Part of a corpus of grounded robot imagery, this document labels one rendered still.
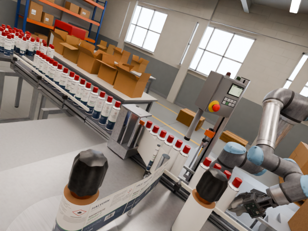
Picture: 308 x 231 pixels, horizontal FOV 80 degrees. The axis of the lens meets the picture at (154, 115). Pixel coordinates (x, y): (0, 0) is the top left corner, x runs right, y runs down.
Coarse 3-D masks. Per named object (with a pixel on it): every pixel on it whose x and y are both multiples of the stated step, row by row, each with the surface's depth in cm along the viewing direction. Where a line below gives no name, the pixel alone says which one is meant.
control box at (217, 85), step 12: (216, 72) 87; (204, 84) 93; (216, 84) 85; (228, 84) 86; (240, 84) 89; (204, 96) 91; (216, 96) 87; (228, 96) 89; (240, 96) 92; (204, 108) 89; (228, 108) 93
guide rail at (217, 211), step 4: (164, 172) 99; (168, 172) 98; (172, 176) 97; (176, 180) 96; (184, 184) 94; (188, 188) 93; (216, 208) 86; (216, 212) 86; (220, 212) 85; (224, 216) 85; (228, 216) 84; (228, 220) 84; (232, 220) 83; (232, 224) 83; (236, 224) 82; (240, 228) 81; (244, 228) 81
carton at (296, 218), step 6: (306, 204) 102; (300, 210) 104; (306, 210) 100; (294, 216) 107; (300, 216) 102; (306, 216) 98; (288, 222) 109; (294, 222) 104; (300, 222) 100; (306, 222) 96; (294, 228) 102; (300, 228) 97; (306, 228) 94
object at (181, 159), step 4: (184, 148) 95; (188, 148) 94; (180, 152) 96; (184, 152) 95; (188, 152) 95; (180, 156) 95; (184, 156) 94; (188, 156) 96; (176, 160) 97; (180, 160) 96; (184, 160) 95; (176, 164) 97; (180, 164) 96; (184, 164) 98; (172, 168) 99; (176, 168) 97; (180, 168) 97; (172, 172) 99; (176, 172) 98; (168, 176) 101; (176, 176) 99
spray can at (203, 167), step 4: (204, 160) 91; (208, 160) 90; (200, 164) 92; (204, 164) 91; (208, 164) 90; (200, 168) 92; (204, 168) 90; (208, 168) 91; (196, 172) 93; (200, 172) 92; (196, 176) 93; (200, 176) 92; (192, 180) 95; (196, 180) 93; (188, 184) 97; (192, 184) 94; (196, 184) 93; (192, 188) 94
